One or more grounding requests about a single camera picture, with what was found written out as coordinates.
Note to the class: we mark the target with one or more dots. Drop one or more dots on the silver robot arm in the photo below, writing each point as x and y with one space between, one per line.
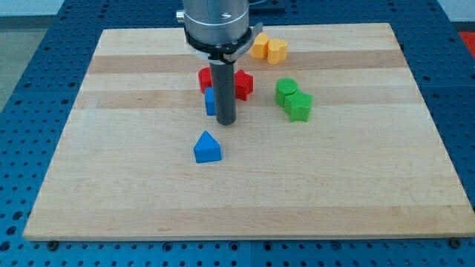
215 22

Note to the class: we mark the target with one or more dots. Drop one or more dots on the blue triangle block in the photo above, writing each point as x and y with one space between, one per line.
207 149

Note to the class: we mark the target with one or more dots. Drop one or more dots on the red star block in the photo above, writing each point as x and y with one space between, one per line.
244 85

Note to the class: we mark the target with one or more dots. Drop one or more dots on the green star block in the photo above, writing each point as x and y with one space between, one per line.
298 106

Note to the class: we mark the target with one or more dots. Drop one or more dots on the blue cube block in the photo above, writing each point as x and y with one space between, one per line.
209 101

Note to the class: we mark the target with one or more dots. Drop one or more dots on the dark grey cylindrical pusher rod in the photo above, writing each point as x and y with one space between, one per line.
223 83

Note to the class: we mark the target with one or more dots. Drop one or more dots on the red round block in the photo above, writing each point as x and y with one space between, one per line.
205 79

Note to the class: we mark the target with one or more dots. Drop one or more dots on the green cylinder block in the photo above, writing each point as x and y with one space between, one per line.
284 87

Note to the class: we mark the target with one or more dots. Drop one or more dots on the yellow hexagon block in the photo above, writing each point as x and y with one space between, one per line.
259 49

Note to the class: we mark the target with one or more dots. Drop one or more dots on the yellow heart block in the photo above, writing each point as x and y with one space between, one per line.
277 51

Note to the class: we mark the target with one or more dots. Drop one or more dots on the wooden board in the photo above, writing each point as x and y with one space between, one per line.
368 163

